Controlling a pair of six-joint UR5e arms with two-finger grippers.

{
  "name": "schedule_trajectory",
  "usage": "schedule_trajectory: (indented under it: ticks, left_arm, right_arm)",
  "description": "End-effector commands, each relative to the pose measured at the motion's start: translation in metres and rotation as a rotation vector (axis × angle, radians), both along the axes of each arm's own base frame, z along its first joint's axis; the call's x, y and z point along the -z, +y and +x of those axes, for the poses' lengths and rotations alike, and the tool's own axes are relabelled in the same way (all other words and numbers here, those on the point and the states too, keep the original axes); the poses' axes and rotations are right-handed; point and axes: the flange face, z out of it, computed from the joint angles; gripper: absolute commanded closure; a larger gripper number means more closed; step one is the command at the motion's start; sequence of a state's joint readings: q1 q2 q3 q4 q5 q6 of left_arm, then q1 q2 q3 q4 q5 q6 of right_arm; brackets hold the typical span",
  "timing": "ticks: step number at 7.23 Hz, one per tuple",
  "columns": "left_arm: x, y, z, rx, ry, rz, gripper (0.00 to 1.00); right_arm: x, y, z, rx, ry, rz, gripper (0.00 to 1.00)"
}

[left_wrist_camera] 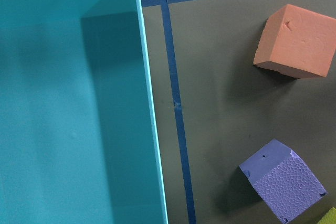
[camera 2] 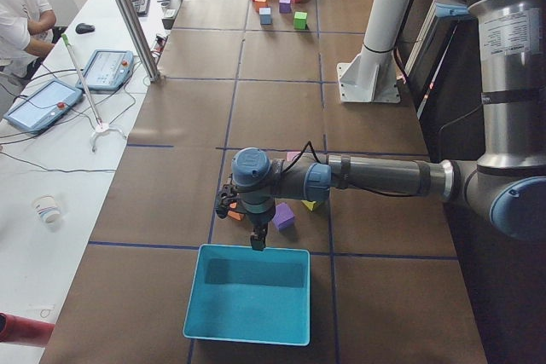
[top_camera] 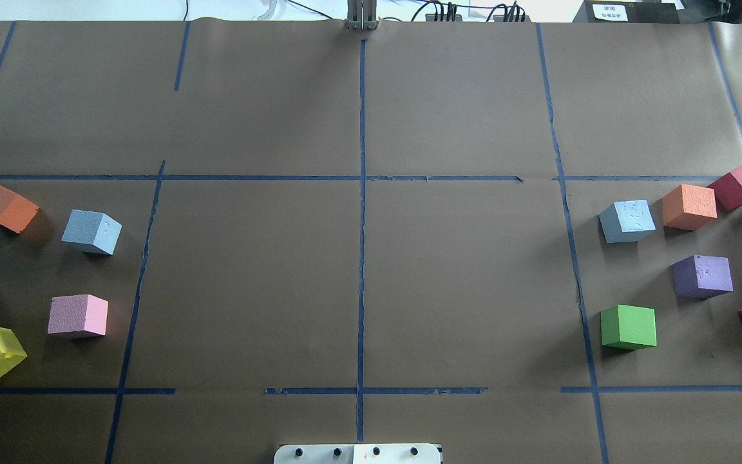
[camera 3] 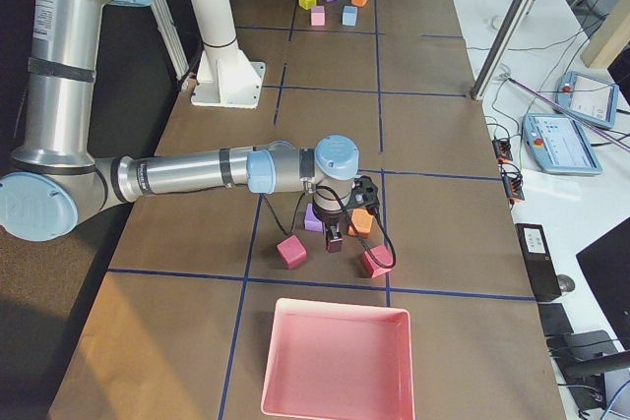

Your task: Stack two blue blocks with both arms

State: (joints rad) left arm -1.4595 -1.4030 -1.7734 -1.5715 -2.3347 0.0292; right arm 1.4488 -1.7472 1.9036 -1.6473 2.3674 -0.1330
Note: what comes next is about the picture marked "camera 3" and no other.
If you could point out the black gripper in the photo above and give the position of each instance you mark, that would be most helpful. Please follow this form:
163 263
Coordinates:
331 219

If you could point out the light blue block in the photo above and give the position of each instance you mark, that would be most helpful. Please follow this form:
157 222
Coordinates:
349 16

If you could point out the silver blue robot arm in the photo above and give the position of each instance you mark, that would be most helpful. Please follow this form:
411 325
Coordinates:
97 77

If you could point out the purple block near gripper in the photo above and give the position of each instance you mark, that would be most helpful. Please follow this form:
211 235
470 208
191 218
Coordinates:
311 222

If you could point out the orange block near gripper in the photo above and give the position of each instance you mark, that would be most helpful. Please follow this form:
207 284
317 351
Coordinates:
361 222

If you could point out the magenta block left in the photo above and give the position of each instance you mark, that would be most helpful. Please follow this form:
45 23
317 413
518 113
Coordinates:
292 252

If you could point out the magenta block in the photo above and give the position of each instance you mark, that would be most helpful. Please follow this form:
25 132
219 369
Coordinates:
292 252
377 261

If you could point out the magenta block right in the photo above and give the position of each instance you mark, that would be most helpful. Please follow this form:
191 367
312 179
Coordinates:
377 261

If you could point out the pink tray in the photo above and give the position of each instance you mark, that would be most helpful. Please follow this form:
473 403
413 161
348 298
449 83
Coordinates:
338 361

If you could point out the black orange connector lower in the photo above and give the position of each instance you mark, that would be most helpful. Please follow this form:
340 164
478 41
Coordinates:
513 186

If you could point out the black orange connector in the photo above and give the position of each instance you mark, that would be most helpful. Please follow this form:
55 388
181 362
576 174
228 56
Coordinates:
502 150
513 186

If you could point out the black orange connector upper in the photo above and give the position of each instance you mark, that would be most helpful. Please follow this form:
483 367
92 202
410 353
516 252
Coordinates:
502 150

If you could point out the black power box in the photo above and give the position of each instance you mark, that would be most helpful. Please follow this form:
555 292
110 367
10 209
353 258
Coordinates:
538 263

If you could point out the pink block far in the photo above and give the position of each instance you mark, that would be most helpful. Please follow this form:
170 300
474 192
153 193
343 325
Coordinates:
317 16

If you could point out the teach pendant near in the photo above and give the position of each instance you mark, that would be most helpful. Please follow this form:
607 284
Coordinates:
559 145

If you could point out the teach pendant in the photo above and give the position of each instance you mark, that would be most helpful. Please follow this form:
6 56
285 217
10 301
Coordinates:
593 99
559 145

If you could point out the black monitor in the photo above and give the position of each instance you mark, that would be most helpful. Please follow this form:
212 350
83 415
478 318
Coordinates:
605 266

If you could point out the teach pendant far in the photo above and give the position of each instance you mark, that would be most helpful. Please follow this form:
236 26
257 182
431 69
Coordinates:
593 99

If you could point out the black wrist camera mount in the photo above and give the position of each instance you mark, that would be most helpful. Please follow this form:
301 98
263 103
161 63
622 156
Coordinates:
364 195

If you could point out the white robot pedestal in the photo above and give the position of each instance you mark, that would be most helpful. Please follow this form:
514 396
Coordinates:
226 77

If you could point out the aluminium frame post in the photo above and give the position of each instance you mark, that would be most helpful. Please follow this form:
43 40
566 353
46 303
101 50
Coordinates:
515 14

